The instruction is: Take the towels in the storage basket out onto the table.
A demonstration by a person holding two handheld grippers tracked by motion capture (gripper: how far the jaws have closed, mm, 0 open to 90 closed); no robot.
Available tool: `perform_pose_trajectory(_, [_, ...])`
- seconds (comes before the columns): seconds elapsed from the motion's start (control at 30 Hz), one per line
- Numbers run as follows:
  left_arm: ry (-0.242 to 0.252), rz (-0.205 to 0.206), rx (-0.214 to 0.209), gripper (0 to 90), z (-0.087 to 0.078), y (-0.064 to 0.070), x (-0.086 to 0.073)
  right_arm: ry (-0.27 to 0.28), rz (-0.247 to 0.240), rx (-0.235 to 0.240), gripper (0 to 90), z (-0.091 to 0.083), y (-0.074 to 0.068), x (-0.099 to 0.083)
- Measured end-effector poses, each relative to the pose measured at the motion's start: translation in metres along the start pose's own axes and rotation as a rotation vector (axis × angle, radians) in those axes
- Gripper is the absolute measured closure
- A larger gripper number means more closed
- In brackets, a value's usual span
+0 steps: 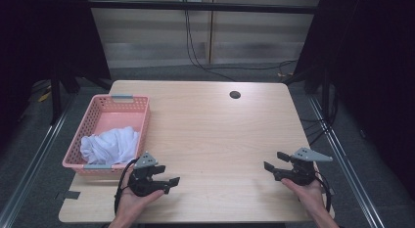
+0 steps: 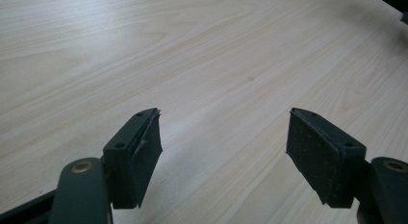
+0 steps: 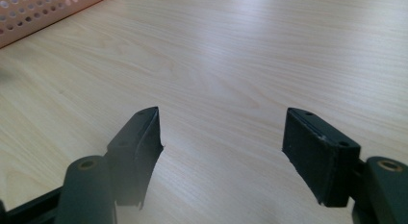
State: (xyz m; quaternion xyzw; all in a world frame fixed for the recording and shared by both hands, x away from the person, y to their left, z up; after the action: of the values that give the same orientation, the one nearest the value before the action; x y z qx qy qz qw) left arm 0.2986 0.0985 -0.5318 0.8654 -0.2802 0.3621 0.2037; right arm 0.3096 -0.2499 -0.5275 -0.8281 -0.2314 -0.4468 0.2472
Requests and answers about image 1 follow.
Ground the black metal stand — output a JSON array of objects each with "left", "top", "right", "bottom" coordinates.
[{"left": 49, "top": 69, "right": 64, "bottom": 126}]

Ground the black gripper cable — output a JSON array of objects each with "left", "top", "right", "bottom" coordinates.
[
  {"left": 313, "top": 173, "right": 333, "bottom": 213},
  {"left": 113, "top": 158, "right": 140, "bottom": 216}
]

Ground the person's left hand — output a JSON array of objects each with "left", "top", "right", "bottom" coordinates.
[{"left": 112, "top": 170, "right": 165, "bottom": 222}]

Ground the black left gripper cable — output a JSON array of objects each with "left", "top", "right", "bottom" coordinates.
[{"left": 113, "top": 158, "right": 140, "bottom": 216}]

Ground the pink plastic basket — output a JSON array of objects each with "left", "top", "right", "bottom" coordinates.
[{"left": 62, "top": 93, "right": 152, "bottom": 176}]

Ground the person's right hand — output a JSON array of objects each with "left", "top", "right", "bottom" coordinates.
[{"left": 281, "top": 170, "right": 328, "bottom": 210}]

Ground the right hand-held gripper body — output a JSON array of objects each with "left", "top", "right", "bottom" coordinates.
[{"left": 273, "top": 147, "right": 334, "bottom": 187}]

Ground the white printed towel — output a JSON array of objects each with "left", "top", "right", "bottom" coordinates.
[{"left": 79, "top": 125, "right": 141, "bottom": 166}]

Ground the yellow tool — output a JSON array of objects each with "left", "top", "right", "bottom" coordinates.
[{"left": 37, "top": 90, "right": 53, "bottom": 104}]

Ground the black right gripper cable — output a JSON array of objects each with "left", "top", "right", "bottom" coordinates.
[{"left": 313, "top": 173, "right": 333, "bottom": 213}]

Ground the bundle of black cables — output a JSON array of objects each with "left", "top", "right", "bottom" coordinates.
[{"left": 299, "top": 90, "right": 339, "bottom": 147}]

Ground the black tape strip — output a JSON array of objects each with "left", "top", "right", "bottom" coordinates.
[{"left": 63, "top": 190, "right": 81, "bottom": 201}]

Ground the black floor cable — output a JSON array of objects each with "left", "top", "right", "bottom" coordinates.
[{"left": 205, "top": 59, "right": 299, "bottom": 72}]

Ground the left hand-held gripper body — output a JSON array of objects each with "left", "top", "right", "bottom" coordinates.
[{"left": 126, "top": 152, "right": 170, "bottom": 199}]

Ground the metal floor rail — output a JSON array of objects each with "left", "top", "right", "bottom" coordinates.
[
  {"left": 0, "top": 90, "right": 81, "bottom": 228},
  {"left": 307, "top": 94, "right": 388, "bottom": 228}
]

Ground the black hanging cable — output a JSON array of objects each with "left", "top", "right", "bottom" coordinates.
[{"left": 184, "top": 9, "right": 237, "bottom": 82}]

